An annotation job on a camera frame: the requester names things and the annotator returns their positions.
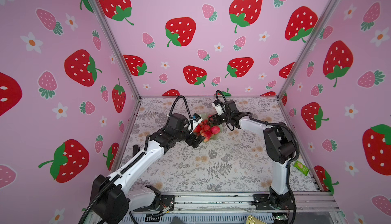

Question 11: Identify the red wax apple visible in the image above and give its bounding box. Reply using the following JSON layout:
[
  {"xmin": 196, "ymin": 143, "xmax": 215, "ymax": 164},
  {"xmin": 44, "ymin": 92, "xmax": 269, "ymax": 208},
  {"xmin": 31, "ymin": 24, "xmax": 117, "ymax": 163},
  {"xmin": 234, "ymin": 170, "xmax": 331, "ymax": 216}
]
[{"xmin": 201, "ymin": 131, "xmax": 212, "ymax": 142}]

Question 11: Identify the red fake berry bunch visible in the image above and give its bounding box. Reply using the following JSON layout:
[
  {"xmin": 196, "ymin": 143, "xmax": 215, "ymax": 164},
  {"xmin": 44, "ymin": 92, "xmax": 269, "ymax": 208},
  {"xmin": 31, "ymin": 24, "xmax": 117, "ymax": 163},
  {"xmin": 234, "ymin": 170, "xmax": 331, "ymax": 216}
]
[{"xmin": 193, "ymin": 119, "xmax": 213, "ymax": 136}]

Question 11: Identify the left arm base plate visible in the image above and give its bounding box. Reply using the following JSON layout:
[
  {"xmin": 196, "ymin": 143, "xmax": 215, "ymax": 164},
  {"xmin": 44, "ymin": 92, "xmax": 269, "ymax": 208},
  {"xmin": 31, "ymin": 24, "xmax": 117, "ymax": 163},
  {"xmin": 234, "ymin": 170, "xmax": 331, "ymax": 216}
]
[{"xmin": 134, "ymin": 194, "xmax": 175, "ymax": 212}]

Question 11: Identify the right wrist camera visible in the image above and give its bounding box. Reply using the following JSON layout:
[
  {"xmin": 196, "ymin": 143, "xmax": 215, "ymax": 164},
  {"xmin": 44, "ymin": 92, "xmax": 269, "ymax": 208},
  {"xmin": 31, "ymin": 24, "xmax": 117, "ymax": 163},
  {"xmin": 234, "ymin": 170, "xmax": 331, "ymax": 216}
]
[{"xmin": 213, "ymin": 100, "xmax": 224, "ymax": 115}]

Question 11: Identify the green snack packet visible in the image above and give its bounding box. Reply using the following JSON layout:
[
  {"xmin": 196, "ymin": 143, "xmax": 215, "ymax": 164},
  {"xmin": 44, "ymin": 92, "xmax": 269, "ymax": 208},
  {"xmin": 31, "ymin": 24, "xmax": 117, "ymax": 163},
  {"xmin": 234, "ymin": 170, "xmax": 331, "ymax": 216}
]
[{"xmin": 294, "ymin": 161, "xmax": 309, "ymax": 176}]

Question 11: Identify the light green fruit bowl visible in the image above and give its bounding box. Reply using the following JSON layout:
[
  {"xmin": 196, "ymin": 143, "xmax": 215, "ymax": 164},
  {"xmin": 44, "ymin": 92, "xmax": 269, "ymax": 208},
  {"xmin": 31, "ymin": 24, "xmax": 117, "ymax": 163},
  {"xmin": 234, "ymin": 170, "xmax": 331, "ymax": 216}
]
[{"xmin": 193, "ymin": 113, "xmax": 223, "ymax": 143}]

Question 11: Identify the aluminium frame rail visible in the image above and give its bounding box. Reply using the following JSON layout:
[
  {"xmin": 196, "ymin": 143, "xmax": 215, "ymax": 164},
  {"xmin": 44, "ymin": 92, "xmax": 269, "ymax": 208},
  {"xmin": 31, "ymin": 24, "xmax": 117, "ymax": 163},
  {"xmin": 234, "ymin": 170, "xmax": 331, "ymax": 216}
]
[{"xmin": 88, "ymin": 191, "xmax": 341, "ymax": 215}]

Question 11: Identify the pink fake fruit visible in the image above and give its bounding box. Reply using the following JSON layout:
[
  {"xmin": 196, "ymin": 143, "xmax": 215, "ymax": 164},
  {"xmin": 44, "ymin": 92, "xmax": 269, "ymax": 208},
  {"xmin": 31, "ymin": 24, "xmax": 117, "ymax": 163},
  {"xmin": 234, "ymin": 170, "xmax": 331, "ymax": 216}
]
[{"xmin": 210, "ymin": 126, "xmax": 221, "ymax": 135}]

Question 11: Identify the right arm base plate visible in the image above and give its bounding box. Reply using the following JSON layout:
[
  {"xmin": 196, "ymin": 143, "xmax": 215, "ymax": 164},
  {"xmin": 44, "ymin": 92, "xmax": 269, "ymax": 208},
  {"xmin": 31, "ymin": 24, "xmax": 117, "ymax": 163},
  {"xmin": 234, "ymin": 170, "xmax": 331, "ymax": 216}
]
[{"xmin": 252, "ymin": 193, "xmax": 295, "ymax": 211}]

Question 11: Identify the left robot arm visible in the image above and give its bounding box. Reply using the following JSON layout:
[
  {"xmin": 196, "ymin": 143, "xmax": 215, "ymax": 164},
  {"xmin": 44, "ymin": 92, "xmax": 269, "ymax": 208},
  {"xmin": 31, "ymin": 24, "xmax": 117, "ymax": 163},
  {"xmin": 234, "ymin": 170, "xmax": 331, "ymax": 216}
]
[{"xmin": 79, "ymin": 109, "xmax": 202, "ymax": 224}]

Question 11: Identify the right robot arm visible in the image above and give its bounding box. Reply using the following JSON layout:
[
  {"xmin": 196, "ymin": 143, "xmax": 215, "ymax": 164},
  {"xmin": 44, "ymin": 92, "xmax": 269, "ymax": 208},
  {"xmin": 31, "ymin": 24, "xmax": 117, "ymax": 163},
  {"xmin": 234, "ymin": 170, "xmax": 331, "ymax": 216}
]
[{"xmin": 210, "ymin": 90, "xmax": 300, "ymax": 212}]

